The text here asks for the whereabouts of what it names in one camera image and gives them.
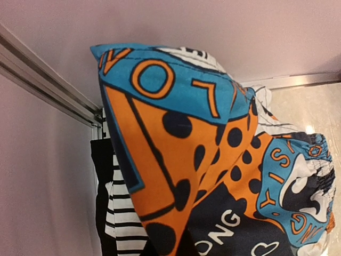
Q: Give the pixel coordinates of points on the colourful printed clothes pile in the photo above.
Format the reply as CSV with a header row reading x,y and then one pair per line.
x,y
209,169

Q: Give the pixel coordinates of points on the black white striped tank top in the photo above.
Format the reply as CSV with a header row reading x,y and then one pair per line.
x,y
122,222

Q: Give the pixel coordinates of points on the folded black shirt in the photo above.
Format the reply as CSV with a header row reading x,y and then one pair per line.
x,y
102,155

